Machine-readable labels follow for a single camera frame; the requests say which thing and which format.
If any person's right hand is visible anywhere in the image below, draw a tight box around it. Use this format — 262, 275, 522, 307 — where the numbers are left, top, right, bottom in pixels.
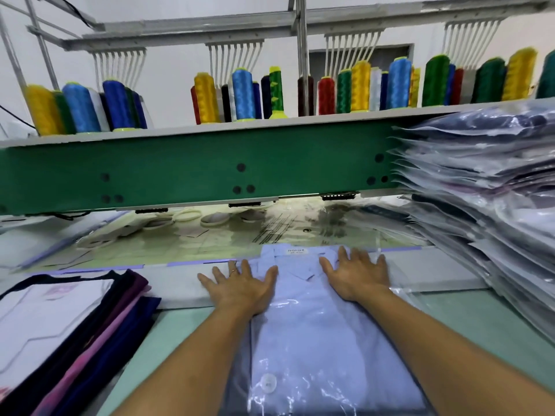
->
319, 246, 391, 304

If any person's left hand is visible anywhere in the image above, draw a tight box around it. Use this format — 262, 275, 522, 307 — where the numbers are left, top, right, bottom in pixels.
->
197, 258, 280, 319

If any light blue shirt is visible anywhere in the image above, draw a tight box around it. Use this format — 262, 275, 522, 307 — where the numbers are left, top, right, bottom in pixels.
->
227, 244, 430, 416

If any stack of bagged garments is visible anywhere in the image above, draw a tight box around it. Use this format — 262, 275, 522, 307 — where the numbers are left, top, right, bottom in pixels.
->
394, 99, 555, 343

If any person's right forearm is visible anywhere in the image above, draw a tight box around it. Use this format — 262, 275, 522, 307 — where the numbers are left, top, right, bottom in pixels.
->
356, 285, 555, 416

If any person's left forearm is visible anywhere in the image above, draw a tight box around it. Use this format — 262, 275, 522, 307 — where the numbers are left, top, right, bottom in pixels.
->
113, 306, 265, 416

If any green machine beam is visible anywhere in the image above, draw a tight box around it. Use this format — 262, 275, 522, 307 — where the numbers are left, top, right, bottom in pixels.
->
0, 117, 435, 216

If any row of coloured thread spools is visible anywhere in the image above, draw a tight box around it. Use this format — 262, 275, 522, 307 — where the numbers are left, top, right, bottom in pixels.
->
24, 47, 555, 137

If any grey metal thread rack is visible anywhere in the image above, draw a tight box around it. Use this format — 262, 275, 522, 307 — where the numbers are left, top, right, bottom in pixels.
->
0, 0, 555, 133

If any black hanging cable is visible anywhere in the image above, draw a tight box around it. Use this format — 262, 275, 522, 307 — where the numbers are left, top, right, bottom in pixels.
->
0, 103, 38, 132

